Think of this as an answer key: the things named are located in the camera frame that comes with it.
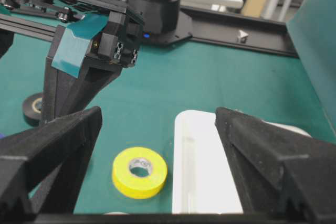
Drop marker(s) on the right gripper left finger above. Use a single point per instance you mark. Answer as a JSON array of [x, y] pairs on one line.
[[42, 169]]

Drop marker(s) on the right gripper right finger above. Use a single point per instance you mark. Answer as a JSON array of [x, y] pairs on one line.
[[274, 168]]

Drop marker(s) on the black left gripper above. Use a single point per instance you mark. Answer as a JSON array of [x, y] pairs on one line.
[[100, 38]]

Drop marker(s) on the yellow tape roll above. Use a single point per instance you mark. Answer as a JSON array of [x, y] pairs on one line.
[[139, 172]]

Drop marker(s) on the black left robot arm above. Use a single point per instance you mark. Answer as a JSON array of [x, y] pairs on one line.
[[164, 23]]

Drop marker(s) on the black tape roll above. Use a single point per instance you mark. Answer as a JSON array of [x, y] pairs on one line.
[[31, 107]]

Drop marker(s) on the white plastic tray case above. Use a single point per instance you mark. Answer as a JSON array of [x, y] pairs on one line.
[[202, 180]]

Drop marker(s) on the white tape roll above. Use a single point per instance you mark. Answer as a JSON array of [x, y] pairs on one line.
[[116, 213]]

